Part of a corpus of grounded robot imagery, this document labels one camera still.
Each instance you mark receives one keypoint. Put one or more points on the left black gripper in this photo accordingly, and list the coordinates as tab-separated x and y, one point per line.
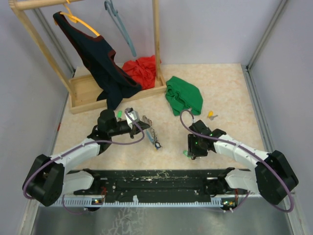
136	127

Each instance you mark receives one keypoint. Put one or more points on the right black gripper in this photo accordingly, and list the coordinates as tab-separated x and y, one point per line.
192	150

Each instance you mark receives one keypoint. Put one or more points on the large keyring with blue handle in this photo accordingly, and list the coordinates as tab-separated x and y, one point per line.
151	133

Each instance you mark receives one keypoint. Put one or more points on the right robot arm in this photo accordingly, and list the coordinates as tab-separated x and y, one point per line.
268	174

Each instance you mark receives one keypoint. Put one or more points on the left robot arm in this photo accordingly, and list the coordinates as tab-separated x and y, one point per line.
50	177

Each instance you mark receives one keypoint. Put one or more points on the yellow tag key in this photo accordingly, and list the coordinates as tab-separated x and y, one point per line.
211	115

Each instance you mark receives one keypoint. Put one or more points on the green cloth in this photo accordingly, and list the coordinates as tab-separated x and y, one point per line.
182	95

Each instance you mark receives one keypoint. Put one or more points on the dark navy garment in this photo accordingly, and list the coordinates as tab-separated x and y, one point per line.
98	57

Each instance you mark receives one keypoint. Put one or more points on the red cloth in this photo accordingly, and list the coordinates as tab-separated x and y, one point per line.
142	71

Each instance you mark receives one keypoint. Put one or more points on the wooden clothes rack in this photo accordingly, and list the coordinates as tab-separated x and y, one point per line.
83	90

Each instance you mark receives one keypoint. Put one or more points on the grey blue hanger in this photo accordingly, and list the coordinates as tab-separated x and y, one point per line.
109	7

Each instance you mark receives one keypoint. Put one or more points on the yellow hanger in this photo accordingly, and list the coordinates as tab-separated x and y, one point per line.
75	19

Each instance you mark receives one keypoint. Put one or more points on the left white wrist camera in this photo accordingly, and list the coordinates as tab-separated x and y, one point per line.
132	116

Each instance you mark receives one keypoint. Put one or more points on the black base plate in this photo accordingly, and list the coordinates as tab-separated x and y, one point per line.
158	186

